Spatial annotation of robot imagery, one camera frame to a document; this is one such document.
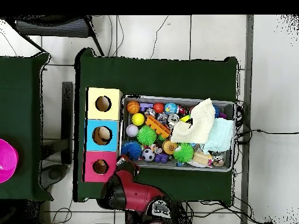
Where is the cream cloth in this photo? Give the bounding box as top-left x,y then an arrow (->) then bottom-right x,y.
170,97 -> 216,145

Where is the long orange toy block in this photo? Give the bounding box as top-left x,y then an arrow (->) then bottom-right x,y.
145,115 -> 171,139

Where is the dark grey floor base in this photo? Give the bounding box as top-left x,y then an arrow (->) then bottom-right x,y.
39,163 -> 68,190

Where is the wooden box with three holes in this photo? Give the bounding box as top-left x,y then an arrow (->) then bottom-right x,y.
82,87 -> 124,183

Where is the toy soccer ball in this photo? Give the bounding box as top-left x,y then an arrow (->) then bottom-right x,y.
141,148 -> 156,162

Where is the white toy baseball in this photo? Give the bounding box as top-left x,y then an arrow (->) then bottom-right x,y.
126,124 -> 140,138

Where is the large blue spiky ball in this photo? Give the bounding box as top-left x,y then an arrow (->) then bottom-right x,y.
120,141 -> 142,160

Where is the black floor cable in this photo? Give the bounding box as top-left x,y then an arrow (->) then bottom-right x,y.
235,129 -> 299,144

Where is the dark green side table cloth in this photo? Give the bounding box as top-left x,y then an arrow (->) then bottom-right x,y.
0,52 -> 53,201

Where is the yellow ball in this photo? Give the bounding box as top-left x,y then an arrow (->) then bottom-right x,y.
131,113 -> 146,127

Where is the green spiky ball with eyes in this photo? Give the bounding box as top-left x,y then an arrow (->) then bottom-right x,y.
173,142 -> 195,163

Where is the mint green cloth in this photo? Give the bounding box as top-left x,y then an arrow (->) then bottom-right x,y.
201,117 -> 234,155

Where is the magenta bowl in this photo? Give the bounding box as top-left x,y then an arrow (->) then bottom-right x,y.
0,138 -> 19,184

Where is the silver mesh bin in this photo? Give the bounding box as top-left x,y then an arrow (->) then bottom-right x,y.
118,94 -> 235,173

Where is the black chair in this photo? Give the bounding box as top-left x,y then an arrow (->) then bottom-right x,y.
4,15 -> 105,57

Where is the orange toy basketball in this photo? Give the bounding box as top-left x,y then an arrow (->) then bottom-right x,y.
126,100 -> 140,114

